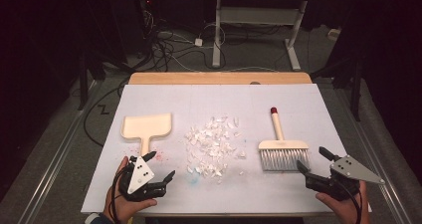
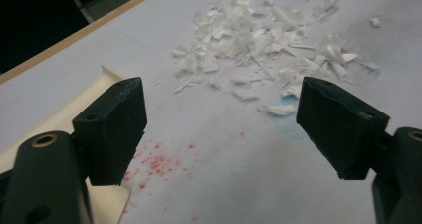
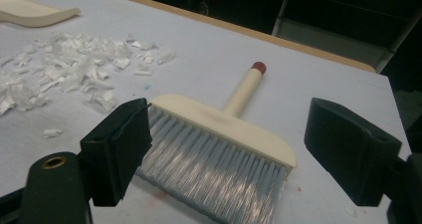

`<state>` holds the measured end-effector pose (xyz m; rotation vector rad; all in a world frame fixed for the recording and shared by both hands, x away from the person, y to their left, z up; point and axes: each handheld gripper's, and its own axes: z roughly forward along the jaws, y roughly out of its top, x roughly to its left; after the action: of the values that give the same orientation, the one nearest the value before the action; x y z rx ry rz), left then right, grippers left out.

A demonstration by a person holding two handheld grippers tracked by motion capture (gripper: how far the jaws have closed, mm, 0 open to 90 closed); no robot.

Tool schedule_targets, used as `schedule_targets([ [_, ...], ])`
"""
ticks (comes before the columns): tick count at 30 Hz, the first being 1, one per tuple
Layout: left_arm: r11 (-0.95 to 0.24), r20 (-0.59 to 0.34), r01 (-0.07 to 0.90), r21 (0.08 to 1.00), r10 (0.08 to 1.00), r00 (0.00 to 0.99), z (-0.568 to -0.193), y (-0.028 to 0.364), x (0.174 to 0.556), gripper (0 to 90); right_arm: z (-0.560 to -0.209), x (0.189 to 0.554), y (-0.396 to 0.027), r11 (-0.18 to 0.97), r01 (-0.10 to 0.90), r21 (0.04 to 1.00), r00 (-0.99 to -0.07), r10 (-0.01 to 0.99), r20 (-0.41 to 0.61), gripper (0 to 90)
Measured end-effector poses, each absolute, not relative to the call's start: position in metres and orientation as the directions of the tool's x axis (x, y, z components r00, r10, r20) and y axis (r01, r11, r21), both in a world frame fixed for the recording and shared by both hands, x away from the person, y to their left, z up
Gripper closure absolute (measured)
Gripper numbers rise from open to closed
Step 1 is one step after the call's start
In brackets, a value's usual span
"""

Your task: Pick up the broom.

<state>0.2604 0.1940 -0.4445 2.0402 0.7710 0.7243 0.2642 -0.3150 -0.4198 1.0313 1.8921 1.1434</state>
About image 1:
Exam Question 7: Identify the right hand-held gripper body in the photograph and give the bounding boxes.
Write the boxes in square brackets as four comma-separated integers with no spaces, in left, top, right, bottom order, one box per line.
[305,154,386,202]

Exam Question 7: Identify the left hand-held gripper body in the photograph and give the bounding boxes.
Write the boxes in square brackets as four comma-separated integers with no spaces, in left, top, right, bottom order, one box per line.
[118,154,167,203]

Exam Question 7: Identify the cream plastic dustpan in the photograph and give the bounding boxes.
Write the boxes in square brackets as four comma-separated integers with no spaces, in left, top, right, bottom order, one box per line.
[119,112,173,157]

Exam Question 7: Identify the cream hand brush grey bristles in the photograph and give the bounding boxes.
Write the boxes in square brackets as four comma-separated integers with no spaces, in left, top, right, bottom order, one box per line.
[258,107,312,172]

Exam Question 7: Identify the pile of white paper scraps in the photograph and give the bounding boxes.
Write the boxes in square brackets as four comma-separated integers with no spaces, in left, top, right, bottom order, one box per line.
[183,115,248,185]

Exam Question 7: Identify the person's left hand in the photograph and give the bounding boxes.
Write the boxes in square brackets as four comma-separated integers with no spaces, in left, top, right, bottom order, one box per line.
[103,155,158,224]

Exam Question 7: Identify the person's right hand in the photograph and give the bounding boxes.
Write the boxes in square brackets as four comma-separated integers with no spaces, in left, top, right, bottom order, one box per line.
[315,180,371,224]

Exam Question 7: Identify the black stand leg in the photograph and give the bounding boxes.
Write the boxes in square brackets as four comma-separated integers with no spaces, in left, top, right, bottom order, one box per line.
[77,49,90,112]
[350,59,363,122]

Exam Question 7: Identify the wooden table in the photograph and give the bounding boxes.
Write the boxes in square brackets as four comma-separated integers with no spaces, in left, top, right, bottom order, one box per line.
[127,72,329,218]

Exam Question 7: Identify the metal floor rail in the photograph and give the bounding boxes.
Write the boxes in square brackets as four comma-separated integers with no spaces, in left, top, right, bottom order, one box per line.
[332,88,414,224]
[16,81,103,224]

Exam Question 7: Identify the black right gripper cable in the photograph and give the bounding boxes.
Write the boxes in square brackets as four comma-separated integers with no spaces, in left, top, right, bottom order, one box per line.
[337,182,363,224]

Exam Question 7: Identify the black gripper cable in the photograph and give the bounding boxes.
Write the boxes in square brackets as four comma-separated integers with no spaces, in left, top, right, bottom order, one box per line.
[109,168,134,224]
[337,182,363,224]

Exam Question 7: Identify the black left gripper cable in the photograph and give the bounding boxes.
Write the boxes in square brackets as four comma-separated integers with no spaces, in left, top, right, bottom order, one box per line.
[109,168,134,224]

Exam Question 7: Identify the tangle of floor cables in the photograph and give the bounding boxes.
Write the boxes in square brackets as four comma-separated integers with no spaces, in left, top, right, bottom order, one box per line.
[137,8,230,73]

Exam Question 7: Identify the white metal desk frame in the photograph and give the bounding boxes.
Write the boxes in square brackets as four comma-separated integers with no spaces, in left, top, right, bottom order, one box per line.
[211,0,309,72]

